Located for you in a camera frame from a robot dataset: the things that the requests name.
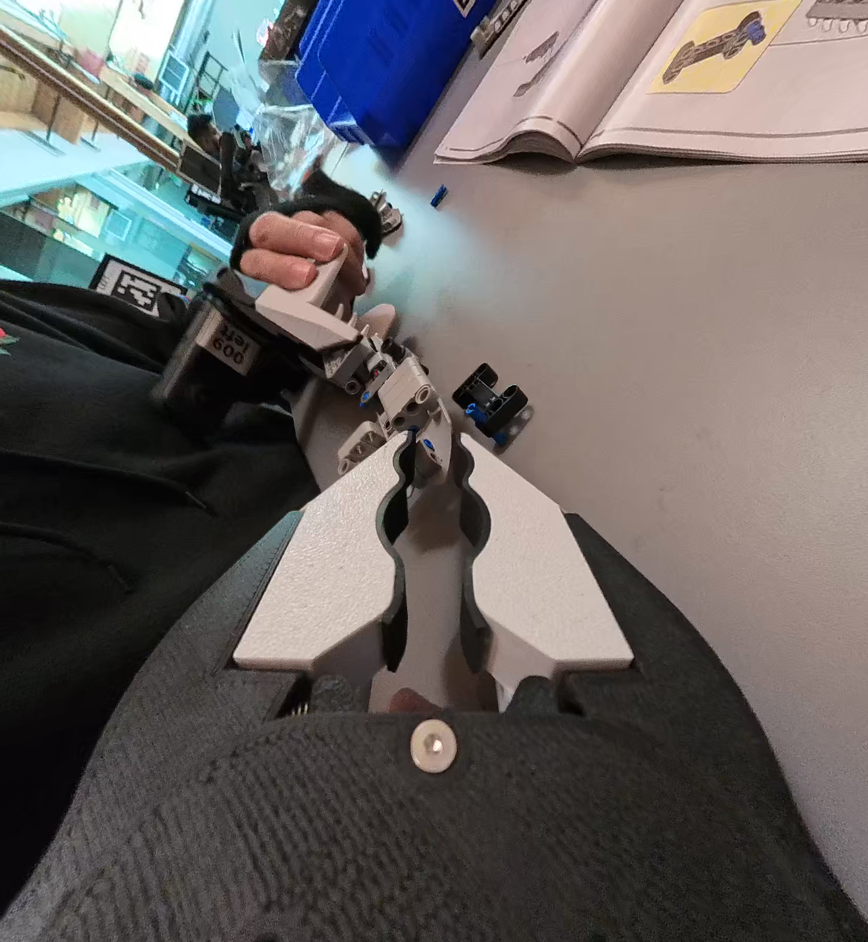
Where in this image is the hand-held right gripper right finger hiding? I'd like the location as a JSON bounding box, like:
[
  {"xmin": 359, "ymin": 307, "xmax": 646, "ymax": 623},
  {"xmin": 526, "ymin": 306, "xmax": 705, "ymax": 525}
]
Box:
[{"xmin": 460, "ymin": 433, "xmax": 637, "ymax": 706}]

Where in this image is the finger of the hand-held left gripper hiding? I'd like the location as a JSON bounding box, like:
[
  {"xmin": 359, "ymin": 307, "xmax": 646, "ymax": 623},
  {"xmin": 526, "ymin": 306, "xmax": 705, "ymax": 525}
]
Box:
[{"xmin": 255, "ymin": 241, "xmax": 369, "ymax": 365}]

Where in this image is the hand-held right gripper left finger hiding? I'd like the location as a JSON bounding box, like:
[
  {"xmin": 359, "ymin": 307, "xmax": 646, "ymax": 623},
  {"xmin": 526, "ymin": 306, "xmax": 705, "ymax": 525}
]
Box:
[{"xmin": 231, "ymin": 430, "xmax": 416, "ymax": 674}]

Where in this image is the grey toy brick shark head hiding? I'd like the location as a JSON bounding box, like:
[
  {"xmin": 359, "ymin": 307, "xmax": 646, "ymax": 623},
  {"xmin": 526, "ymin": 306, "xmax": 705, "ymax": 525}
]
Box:
[{"xmin": 337, "ymin": 335, "xmax": 455, "ymax": 488}]

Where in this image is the black toy brick frame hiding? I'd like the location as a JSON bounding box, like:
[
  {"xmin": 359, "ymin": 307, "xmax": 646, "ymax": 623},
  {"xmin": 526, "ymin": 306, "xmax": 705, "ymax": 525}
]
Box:
[{"xmin": 452, "ymin": 363, "xmax": 536, "ymax": 451}]

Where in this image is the person's left hand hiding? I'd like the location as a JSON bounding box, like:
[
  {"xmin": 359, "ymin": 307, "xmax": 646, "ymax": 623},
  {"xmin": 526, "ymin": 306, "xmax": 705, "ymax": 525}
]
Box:
[{"xmin": 243, "ymin": 211, "xmax": 348, "ymax": 291}]

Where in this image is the black white marker board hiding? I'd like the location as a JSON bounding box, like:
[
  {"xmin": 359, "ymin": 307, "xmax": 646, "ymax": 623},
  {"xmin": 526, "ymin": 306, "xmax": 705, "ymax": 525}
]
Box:
[{"xmin": 88, "ymin": 254, "xmax": 188, "ymax": 321}]

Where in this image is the small grey toy brick assembly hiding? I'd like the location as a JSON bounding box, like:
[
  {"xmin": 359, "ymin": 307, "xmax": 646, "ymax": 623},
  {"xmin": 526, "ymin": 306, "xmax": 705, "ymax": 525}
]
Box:
[{"xmin": 370, "ymin": 190, "xmax": 407, "ymax": 236}]

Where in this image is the clear plastic bag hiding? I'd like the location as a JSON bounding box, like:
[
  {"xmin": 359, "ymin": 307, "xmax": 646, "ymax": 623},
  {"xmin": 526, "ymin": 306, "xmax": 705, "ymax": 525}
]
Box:
[{"xmin": 231, "ymin": 55, "xmax": 347, "ymax": 194}]

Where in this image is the blue storage bin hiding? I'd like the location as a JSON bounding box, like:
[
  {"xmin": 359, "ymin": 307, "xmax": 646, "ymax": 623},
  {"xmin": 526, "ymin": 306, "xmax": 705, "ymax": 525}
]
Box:
[{"xmin": 296, "ymin": 0, "xmax": 497, "ymax": 150}]

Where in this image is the black grey toy brick chassis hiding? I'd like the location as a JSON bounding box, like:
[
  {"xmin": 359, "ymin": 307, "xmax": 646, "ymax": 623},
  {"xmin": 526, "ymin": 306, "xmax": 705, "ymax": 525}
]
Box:
[{"xmin": 471, "ymin": 0, "xmax": 534, "ymax": 58}]

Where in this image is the toy brick instruction booklet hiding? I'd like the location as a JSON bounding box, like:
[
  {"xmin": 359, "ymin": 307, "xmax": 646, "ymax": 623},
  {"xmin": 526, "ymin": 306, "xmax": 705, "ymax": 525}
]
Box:
[{"xmin": 434, "ymin": 0, "xmax": 868, "ymax": 164}]

